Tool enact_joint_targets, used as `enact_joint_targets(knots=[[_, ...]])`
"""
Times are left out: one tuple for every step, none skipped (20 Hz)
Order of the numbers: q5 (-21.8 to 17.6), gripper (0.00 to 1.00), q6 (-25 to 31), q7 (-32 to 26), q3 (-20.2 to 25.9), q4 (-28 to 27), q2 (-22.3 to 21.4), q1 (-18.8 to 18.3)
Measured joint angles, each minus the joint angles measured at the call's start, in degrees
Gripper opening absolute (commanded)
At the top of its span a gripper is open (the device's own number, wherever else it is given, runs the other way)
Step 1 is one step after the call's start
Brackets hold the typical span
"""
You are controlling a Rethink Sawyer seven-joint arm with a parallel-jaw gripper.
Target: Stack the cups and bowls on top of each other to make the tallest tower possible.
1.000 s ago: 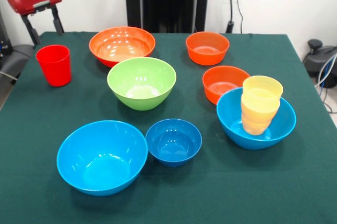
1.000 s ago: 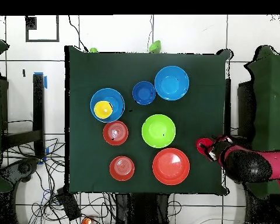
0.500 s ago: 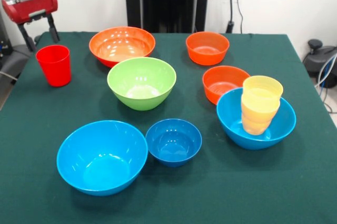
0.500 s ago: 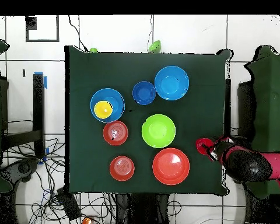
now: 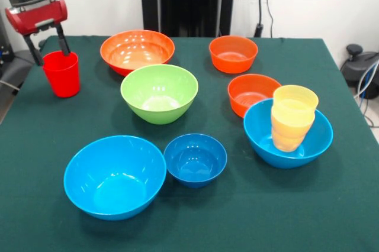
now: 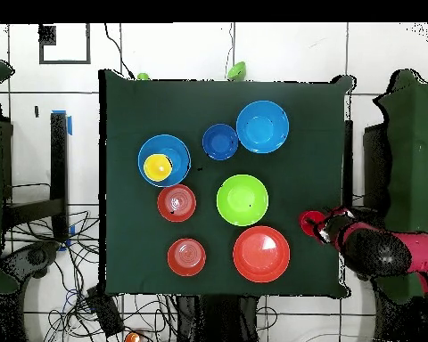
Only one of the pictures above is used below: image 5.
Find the small dark blue bowl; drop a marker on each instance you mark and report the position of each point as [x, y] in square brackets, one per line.
[195, 163]

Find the red cup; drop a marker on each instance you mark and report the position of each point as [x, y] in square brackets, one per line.
[63, 79]

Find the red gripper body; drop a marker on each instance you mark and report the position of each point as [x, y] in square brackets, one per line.
[38, 16]

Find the small plain orange bowl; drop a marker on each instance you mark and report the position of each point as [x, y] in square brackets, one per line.
[232, 62]

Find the large blue bowl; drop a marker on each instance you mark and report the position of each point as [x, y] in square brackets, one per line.
[260, 142]
[115, 187]

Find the large orange bowl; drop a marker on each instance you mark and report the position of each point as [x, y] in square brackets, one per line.
[139, 54]

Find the orange bowl with ringed bottom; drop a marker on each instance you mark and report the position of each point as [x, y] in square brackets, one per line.
[248, 92]

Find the stack of yellow cups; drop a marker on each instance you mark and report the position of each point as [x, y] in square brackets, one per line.
[288, 136]

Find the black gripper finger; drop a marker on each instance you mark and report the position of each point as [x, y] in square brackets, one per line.
[63, 40]
[34, 51]

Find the translucent yellow cup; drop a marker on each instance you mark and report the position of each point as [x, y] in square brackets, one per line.
[296, 95]

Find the dark green tablecloth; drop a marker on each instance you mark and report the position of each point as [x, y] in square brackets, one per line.
[266, 219]

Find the green bowl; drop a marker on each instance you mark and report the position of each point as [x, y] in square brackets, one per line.
[160, 98]

